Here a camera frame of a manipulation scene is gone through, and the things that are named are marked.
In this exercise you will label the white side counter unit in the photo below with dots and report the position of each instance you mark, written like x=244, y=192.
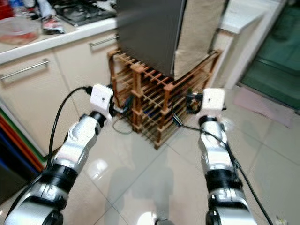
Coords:
x=243, y=51

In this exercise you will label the green flat board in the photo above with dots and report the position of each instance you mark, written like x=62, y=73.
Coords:
x=18, y=132

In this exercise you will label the dark green door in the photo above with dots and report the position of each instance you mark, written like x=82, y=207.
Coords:
x=272, y=56

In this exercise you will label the wooden slatted rack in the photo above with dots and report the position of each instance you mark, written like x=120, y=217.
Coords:
x=138, y=89

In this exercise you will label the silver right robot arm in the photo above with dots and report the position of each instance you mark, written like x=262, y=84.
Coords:
x=213, y=154

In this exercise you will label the blue flat board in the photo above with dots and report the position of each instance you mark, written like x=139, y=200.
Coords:
x=14, y=157

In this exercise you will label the orange flat board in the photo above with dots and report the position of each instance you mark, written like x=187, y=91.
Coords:
x=18, y=139

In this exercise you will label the black gas stove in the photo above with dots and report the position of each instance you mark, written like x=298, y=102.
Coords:
x=84, y=14

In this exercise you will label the dark grey fridge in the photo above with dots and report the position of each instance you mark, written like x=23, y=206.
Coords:
x=150, y=33

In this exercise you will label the clear container with red food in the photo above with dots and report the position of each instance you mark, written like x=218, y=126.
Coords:
x=18, y=32

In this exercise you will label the black glossy appliance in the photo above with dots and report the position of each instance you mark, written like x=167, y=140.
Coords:
x=9, y=183

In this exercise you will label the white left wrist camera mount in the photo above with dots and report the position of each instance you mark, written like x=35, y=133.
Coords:
x=101, y=99

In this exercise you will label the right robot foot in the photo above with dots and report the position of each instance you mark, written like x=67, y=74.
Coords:
x=164, y=221

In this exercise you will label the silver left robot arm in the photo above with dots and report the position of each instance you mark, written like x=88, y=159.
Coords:
x=79, y=140

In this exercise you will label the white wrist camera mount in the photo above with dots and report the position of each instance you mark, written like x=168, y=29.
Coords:
x=212, y=101
x=101, y=99

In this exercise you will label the crumpled snack bag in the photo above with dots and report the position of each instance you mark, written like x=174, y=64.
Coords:
x=51, y=23

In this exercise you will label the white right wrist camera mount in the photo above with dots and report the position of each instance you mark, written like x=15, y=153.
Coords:
x=212, y=101

